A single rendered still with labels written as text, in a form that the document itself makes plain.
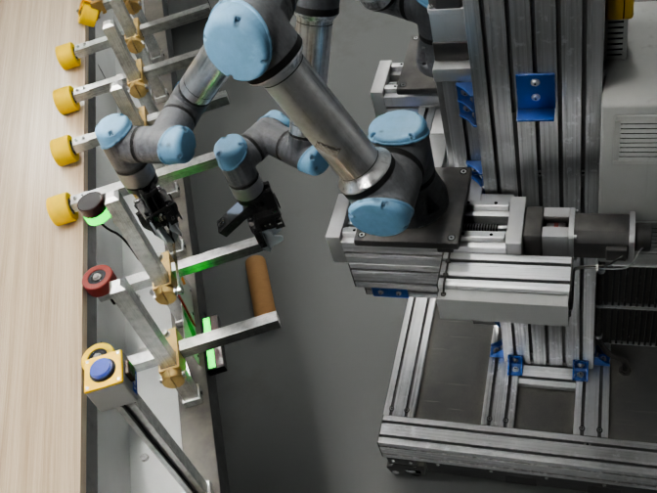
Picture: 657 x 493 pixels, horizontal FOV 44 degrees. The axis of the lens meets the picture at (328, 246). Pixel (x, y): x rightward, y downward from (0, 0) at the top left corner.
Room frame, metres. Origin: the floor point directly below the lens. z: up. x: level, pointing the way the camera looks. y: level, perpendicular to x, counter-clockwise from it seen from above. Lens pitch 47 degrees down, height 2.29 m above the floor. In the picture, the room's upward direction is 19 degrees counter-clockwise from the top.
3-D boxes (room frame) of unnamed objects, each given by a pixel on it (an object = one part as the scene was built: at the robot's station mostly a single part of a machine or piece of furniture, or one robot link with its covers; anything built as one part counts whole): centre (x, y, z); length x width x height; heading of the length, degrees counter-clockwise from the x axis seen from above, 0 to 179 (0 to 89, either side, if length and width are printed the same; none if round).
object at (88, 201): (1.41, 0.46, 1.06); 0.06 x 0.06 x 0.22; 88
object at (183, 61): (2.20, 0.37, 0.95); 0.50 x 0.04 x 0.04; 88
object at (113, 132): (1.37, 0.33, 1.32); 0.09 x 0.08 x 0.11; 60
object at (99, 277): (1.45, 0.57, 0.85); 0.08 x 0.08 x 0.11
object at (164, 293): (1.43, 0.42, 0.84); 0.13 x 0.06 x 0.05; 178
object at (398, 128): (1.20, -0.20, 1.20); 0.13 x 0.12 x 0.14; 149
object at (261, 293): (2.00, 0.29, 0.04); 0.30 x 0.08 x 0.08; 178
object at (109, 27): (2.16, 0.39, 0.93); 0.03 x 0.03 x 0.48; 88
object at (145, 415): (0.89, 0.44, 0.92); 0.05 x 0.04 x 0.45; 178
